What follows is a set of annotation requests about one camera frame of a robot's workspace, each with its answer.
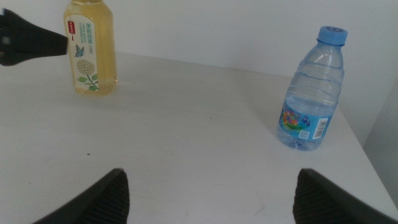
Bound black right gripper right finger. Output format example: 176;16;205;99
292;168;398;224

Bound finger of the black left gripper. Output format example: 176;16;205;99
0;7;69;67

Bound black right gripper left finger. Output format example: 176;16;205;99
32;167;131;224

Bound yellow tea bottle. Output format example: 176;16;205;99
63;0;119;96

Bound clear water bottle blue cap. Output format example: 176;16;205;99
276;25;349;152

